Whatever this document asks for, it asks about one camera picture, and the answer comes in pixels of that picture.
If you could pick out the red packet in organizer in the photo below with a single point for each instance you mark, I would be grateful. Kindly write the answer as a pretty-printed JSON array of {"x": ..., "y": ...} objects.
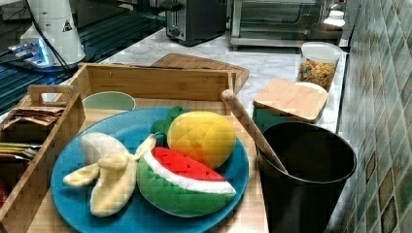
[{"x": 4, "y": 193}]

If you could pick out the black utensil cup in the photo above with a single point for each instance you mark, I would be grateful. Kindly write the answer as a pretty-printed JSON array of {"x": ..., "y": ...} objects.
[{"x": 318, "y": 162}]

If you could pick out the silver toaster oven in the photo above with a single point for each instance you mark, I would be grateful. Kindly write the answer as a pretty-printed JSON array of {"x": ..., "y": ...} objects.
[{"x": 280, "y": 23}]

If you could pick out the plush watermelon slice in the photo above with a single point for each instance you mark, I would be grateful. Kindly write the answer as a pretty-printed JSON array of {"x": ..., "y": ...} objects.
[{"x": 180, "y": 185}]

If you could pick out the yellow green tea packets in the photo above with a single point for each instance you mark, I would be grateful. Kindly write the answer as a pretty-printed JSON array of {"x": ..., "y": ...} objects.
[{"x": 18, "y": 150}]

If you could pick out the wooden utensil handle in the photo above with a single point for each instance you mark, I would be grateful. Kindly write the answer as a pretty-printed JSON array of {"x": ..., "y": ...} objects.
[{"x": 238, "y": 110}]

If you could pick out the light green cup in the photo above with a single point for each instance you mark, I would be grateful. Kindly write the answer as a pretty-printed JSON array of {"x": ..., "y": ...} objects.
[{"x": 110, "y": 100}]

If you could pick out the clear cereal jar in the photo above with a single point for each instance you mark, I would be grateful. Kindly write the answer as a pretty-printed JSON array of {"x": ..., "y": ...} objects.
[{"x": 318, "y": 63}]

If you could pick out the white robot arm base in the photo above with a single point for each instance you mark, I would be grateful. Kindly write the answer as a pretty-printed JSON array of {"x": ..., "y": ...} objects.
[{"x": 52, "y": 40}]

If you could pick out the teal container bamboo lid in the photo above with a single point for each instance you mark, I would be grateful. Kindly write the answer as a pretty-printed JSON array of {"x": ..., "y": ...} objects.
[{"x": 283, "y": 100}]

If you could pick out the white lidded bottle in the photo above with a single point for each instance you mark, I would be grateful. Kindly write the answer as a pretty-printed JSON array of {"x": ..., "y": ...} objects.
[{"x": 335, "y": 18}]

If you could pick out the brown tea bag packets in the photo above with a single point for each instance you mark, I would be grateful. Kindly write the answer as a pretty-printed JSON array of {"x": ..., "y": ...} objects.
[{"x": 38, "y": 115}]

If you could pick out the black silver toaster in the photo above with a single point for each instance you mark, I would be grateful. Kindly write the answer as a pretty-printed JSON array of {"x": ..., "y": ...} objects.
[{"x": 192, "y": 22}]

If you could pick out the plush yellow pineapple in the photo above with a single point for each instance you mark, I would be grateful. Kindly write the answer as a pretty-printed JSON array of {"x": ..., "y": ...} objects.
[{"x": 203, "y": 136}]

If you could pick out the wooden tea bag organizer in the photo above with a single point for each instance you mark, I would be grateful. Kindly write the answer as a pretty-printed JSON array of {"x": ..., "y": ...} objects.
[{"x": 29, "y": 182}]

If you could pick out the plush peeled banana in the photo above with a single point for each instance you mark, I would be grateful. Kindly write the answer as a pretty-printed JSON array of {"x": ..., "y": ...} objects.
[{"x": 113, "y": 167}]

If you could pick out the wooden cutting board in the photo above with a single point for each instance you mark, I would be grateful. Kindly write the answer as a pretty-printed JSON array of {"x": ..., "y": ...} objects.
[{"x": 185, "y": 61}]

